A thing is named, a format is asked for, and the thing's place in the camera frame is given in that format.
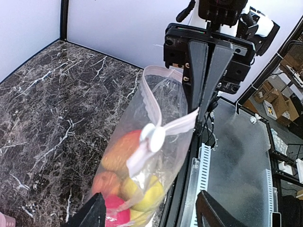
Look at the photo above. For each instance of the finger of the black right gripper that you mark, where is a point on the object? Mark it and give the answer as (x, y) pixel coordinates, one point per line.
(198, 55)
(220, 59)

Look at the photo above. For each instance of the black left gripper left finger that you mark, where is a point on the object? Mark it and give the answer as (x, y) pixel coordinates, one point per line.
(91, 214)

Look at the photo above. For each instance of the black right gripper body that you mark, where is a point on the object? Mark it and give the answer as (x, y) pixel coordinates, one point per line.
(176, 53)

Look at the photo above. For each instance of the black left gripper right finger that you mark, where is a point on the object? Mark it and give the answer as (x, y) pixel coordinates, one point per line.
(214, 213)

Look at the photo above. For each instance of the red toy food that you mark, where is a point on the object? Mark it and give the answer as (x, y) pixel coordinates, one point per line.
(115, 216)

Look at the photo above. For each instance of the yellow toy food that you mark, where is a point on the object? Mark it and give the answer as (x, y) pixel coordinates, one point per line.
(140, 218)

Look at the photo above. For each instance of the clear zip top bag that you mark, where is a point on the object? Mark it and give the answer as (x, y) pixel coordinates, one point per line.
(159, 110)

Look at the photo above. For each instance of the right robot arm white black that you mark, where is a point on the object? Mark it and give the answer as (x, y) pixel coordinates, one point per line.
(232, 17)

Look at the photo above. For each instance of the cardboard boxes in background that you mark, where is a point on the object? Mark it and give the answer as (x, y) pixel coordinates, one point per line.
(277, 106)

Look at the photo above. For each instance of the pink plastic basket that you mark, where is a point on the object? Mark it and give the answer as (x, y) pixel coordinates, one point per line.
(7, 221)

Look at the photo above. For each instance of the black front rail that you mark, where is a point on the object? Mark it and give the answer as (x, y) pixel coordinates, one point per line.
(176, 197)

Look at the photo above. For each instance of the white slotted cable duct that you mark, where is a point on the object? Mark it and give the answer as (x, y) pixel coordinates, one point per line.
(203, 169)

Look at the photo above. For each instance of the left black frame post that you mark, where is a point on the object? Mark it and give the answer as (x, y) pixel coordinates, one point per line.
(64, 19)

